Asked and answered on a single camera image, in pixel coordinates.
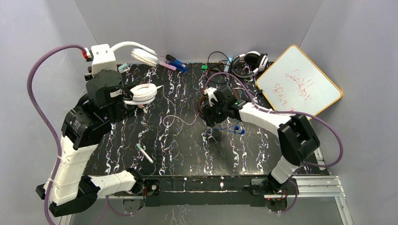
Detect white headphones with blue cable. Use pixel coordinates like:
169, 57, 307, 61
202, 120, 245, 135

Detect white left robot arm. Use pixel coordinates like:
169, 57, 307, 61
36, 70, 145, 217

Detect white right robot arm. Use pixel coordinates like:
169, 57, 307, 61
201, 86, 320, 186

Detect brown headphones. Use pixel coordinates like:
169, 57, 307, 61
198, 95, 208, 119

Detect black and white headphones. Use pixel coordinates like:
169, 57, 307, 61
231, 51, 270, 79

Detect blue stapler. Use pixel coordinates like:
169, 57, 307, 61
165, 54, 188, 73

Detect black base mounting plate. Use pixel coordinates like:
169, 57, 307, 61
113, 175, 299, 207

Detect white marker pen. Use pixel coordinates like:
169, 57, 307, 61
136, 143, 154, 164

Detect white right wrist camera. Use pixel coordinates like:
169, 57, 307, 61
203, 87, 218, 106

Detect whiteboard with orange frame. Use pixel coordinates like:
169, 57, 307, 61
256, 45, 343, 115

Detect aluminium frame rail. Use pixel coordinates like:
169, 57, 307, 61
66, 177, 346, 199

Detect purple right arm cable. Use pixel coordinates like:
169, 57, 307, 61
203, 72, 344, 214

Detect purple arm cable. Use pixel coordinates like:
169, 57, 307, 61
26, 44, 138, 225
203, 72, 344, 214

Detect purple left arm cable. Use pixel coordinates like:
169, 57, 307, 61
26, 44, 138, 225

